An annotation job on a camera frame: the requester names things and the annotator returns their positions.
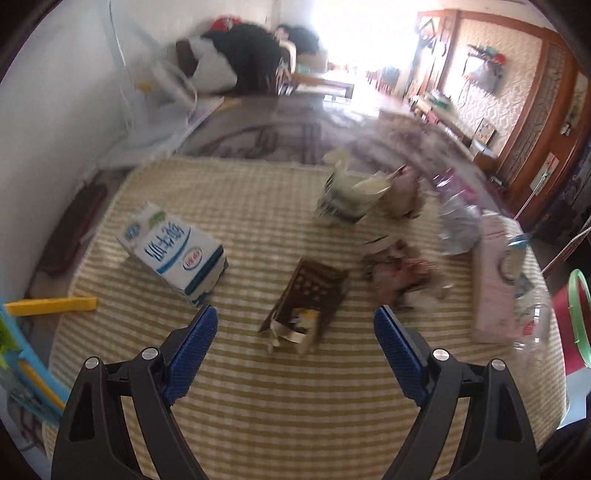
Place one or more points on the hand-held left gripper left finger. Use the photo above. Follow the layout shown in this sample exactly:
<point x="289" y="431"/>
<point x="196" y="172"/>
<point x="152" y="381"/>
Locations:
<point x="194" y="346"/>

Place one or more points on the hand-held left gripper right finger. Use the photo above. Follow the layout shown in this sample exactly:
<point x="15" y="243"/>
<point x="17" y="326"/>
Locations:
<point x="398" y="346"/>

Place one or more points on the crushed brown cardboard box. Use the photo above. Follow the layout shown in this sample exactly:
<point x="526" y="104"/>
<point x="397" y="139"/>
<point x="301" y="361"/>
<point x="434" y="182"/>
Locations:
<point x="304" y="295"/>

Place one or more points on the red trash bin green rim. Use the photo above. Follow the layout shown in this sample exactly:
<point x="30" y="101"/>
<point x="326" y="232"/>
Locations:
<point x="577" y="318"/>

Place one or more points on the crumpled red and white wrapper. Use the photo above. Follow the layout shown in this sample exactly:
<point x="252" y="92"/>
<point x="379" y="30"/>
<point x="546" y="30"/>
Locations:
<point x="401" y="272"/>

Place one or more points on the blue and white milk carton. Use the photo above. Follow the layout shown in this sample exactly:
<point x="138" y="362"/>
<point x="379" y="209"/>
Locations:
<point x="171" y="249"/>

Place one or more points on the pink carton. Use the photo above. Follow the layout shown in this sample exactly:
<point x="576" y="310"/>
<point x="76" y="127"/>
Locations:
<point x="491" y="286"/>

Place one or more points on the crumpled clear plastic bag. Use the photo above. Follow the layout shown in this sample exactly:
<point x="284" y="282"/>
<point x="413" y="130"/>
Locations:
<point x="457" y="221"/>

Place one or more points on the clear plastic bottle blue label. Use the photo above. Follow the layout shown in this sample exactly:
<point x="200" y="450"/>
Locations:
<point x="531" y="300"/>

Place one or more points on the yellow plastic bar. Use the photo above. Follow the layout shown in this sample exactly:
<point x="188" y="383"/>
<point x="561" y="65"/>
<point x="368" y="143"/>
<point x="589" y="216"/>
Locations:
<point x="51" y="307"/>

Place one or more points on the crumpled brown paper bag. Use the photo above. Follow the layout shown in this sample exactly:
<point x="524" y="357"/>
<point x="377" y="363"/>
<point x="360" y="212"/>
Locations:
<point x="404" y="194"/>

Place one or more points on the yellow striped mat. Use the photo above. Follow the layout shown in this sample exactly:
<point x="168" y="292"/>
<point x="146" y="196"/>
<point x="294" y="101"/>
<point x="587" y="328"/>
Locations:
<point x="277" y="217"/>

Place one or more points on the paper noodle cup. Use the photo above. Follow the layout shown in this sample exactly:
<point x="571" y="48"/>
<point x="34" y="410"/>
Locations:
<point x="346" y="196"/>

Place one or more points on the blue and yellow plastic toy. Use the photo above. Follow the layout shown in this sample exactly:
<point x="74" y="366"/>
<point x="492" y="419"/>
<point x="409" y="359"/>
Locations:
<point x="27" y="369"/>

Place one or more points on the white ribbed strip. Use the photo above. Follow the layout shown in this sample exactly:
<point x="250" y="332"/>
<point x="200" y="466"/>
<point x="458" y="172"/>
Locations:
<point x="570" y="244"/>

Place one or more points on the patterned grey rug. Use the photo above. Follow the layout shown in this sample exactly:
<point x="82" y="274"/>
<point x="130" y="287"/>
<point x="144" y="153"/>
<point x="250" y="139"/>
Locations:
<point x="286" y="129"/>

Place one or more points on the white plastic sheet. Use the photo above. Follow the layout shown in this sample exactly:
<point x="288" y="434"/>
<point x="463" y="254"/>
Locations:
<point x="152" y="106"/>

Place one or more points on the low wooden table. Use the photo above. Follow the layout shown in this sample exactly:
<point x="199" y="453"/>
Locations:
<point x="328" y="83"/>

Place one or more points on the pile of dark clothes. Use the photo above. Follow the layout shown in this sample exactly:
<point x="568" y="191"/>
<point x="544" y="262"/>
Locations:
<point x="249" y="55"/>

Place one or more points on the wall coat rack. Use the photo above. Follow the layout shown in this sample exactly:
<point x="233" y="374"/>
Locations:
<point x="485" y="69"/>

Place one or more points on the wooden wall frame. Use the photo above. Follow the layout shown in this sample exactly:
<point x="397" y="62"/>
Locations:
<point x="540" y="92"/>

